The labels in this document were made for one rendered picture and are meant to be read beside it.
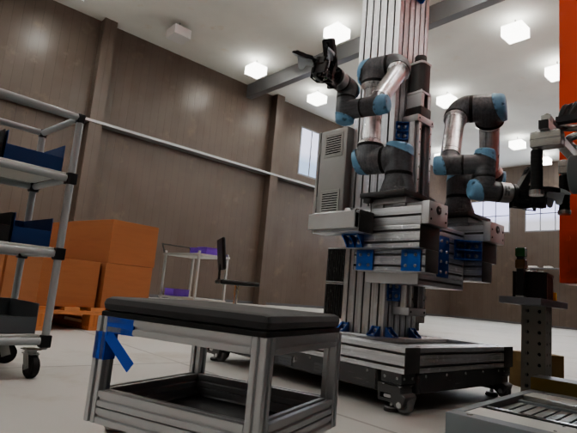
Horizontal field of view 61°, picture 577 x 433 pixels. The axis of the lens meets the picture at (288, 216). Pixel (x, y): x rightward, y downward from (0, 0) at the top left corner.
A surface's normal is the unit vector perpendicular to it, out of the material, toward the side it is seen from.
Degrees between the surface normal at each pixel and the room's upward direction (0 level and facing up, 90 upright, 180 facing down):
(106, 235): 90
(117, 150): 90
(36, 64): 90
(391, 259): 90
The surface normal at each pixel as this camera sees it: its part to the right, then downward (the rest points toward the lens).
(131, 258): 0.79, -0.03
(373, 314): -0.74, -0.17
